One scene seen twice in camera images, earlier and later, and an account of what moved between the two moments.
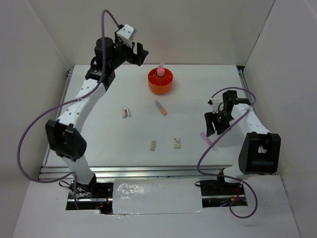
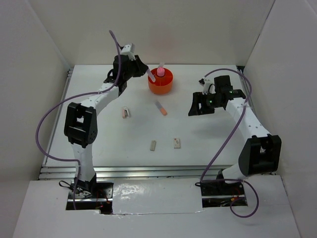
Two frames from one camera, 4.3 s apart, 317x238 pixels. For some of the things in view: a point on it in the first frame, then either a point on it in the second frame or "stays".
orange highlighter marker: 160,107 stays
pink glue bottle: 160,72 stays
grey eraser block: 153,146 stays
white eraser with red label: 177,143 stays
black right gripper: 209,117 to 199,97
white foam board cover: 153,196 stays
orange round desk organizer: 160,85 stays
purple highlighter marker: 207,140 to 149,74
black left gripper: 137,59 to 141,67
